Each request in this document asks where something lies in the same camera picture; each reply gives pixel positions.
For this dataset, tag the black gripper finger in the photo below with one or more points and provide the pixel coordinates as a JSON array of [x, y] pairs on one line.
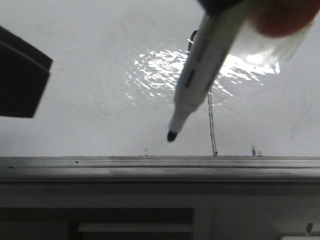
[[216, 7], [24, 74]]

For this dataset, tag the white whiteboard marker pen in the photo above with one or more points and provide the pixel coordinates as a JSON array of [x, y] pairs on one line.
[[211, 45]]

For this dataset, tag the white whiteboard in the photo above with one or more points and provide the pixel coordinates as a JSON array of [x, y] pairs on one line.
[[115, 68]]

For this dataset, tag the aluminium whiteboard tray rail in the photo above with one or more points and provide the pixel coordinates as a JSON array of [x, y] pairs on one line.
[[160, 169]]

